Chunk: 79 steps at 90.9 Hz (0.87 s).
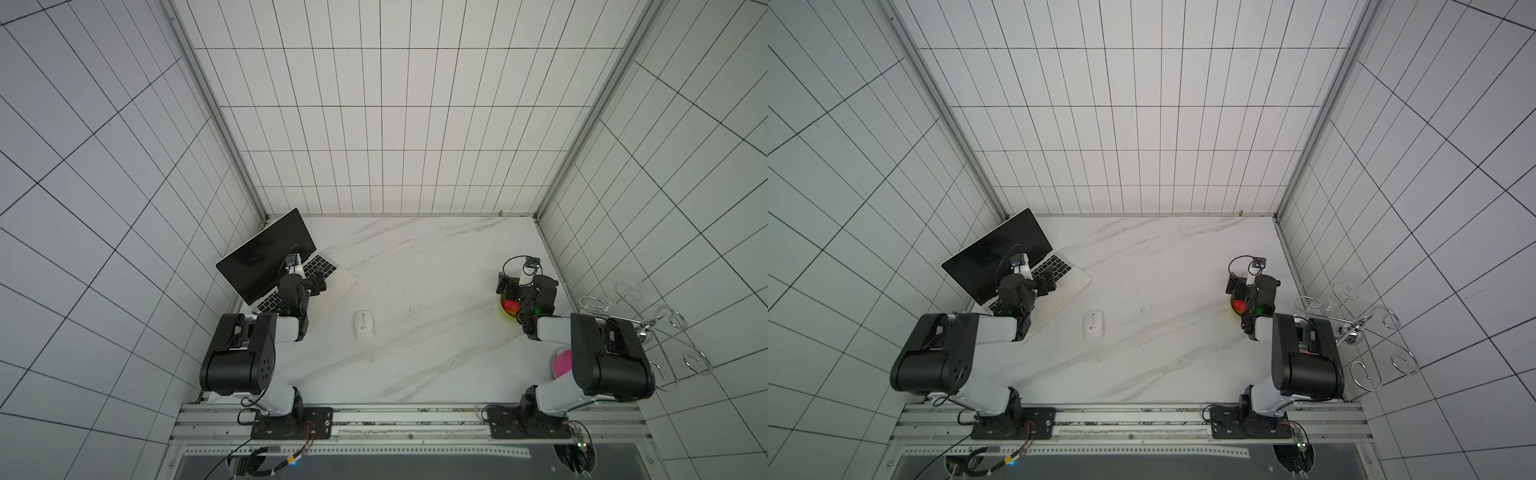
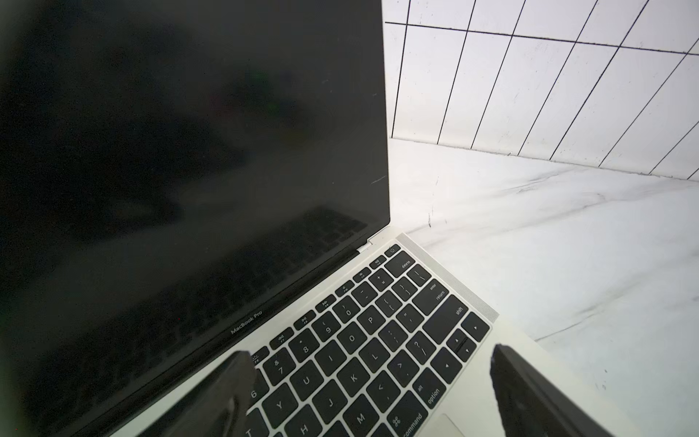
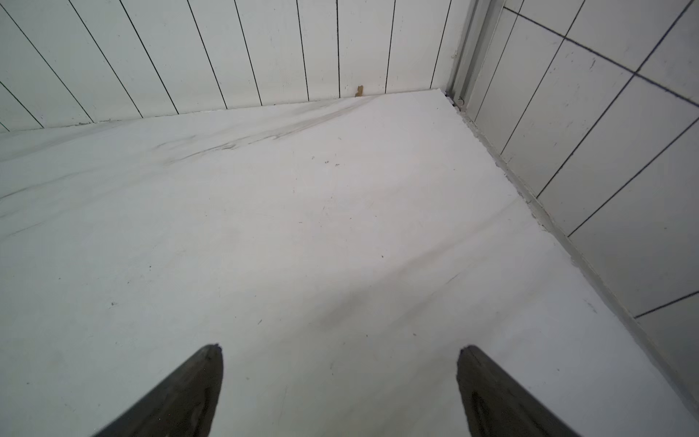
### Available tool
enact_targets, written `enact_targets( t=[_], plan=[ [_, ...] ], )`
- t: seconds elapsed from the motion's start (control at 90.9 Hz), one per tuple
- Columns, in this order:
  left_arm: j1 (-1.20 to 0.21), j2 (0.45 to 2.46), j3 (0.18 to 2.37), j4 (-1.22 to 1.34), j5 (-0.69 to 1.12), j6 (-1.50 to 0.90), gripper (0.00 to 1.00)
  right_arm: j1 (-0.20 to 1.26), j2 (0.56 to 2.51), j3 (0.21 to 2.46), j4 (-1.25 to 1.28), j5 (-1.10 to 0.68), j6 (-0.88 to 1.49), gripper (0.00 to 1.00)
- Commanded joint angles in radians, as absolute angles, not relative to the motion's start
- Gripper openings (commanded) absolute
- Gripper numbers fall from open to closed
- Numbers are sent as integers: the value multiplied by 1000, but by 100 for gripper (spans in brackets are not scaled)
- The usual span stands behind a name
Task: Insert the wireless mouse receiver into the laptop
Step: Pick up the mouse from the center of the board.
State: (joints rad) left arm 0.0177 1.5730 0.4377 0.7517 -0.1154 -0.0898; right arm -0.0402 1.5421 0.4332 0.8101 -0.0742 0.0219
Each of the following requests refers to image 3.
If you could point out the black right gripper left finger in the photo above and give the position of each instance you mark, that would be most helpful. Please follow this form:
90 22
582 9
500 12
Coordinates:
183 404

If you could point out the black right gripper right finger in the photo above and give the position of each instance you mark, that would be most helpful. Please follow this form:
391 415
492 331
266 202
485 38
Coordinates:
496 405

